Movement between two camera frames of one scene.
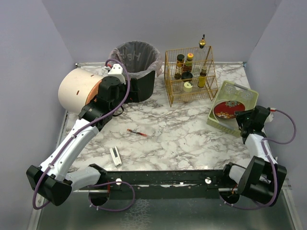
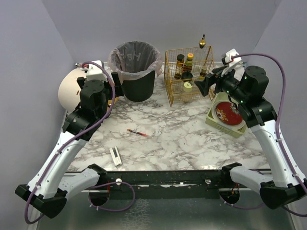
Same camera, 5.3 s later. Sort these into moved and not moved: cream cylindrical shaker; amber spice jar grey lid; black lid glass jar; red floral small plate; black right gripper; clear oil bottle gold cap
Moved: black right gripper; red floral small plate
Not moved: amber spice jar grey lid; black lid glass jar; clear oil bottle gold cap; cream cylindrical shaker
